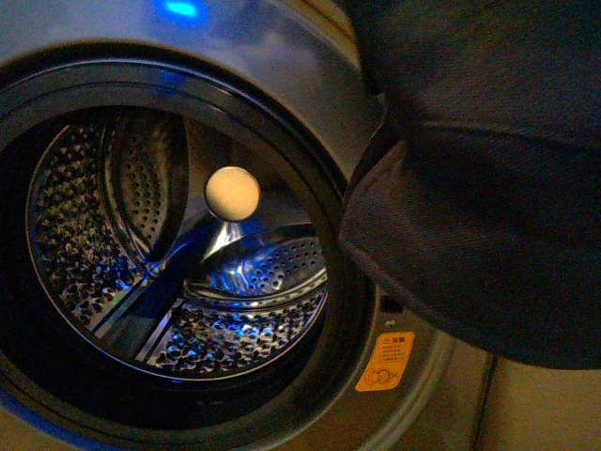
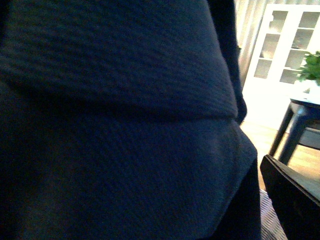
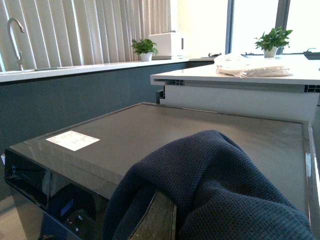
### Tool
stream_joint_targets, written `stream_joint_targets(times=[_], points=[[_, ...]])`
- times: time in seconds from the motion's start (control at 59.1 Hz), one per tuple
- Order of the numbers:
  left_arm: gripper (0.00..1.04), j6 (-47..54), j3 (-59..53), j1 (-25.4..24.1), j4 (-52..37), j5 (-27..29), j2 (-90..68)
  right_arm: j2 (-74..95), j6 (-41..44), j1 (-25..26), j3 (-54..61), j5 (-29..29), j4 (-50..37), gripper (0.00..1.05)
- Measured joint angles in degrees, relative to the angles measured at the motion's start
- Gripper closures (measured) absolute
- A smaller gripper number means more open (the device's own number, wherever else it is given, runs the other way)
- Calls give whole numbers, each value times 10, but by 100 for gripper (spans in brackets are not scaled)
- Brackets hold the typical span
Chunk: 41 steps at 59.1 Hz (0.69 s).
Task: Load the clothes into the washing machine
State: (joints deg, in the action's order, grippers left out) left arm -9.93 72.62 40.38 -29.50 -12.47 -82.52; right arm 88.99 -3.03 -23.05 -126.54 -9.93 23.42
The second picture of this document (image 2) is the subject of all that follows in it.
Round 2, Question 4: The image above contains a green potted plant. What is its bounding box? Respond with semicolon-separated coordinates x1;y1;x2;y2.
297;50;320;86

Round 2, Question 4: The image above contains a dark navy garment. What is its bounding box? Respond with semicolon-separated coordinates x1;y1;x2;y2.
0;0;261;240

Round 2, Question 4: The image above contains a white glass-door cabinet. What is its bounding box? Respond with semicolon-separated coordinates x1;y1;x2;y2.
242;3;320;96

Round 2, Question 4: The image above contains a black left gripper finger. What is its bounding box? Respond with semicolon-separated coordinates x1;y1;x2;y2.
260;155;320;240

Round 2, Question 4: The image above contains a dark round side table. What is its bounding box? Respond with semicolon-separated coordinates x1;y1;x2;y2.
268;96;320;165

